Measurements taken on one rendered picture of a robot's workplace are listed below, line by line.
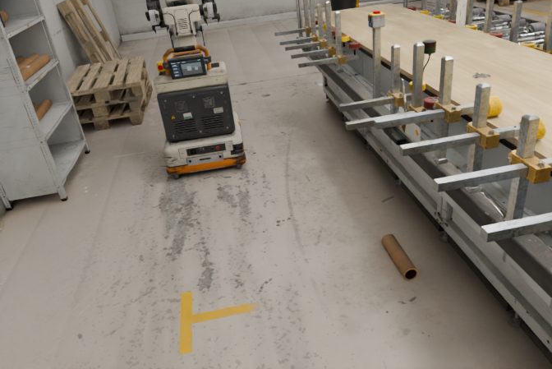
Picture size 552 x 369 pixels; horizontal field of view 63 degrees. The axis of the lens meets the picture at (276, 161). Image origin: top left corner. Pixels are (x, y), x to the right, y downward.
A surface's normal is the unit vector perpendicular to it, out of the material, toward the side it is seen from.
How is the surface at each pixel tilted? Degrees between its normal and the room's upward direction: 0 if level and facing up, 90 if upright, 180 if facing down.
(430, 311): 0
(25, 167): 90
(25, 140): 90
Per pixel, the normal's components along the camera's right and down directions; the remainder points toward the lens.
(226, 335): -0.11, -0.88
